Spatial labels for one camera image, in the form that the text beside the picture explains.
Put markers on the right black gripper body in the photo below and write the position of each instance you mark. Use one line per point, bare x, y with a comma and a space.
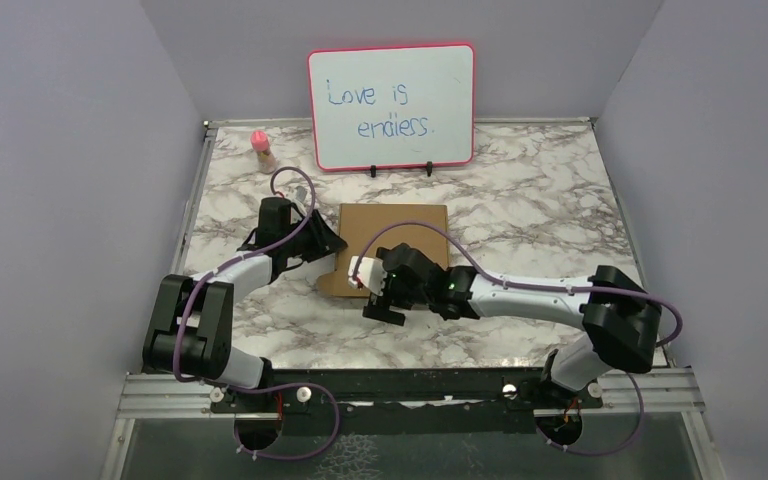
399, 296

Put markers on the brown cardboard box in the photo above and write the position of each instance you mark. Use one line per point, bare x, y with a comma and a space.
357, 223

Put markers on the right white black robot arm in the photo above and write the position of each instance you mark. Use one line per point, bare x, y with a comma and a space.
619, 320

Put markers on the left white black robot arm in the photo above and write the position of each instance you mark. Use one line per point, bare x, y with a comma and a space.
190, 329

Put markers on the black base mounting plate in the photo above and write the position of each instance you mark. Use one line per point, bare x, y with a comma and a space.
313, 402

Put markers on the small pink capped bottle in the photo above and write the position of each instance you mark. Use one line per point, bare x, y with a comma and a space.
260, 143

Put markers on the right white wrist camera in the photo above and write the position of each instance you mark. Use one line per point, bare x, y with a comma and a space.
368, 273

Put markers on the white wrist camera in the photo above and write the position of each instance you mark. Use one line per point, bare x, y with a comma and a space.
300, 196
368, 273

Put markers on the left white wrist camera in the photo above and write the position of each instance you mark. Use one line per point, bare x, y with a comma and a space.
300, 196

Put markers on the white board with pink frame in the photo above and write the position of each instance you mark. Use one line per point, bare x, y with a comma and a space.
392, 107

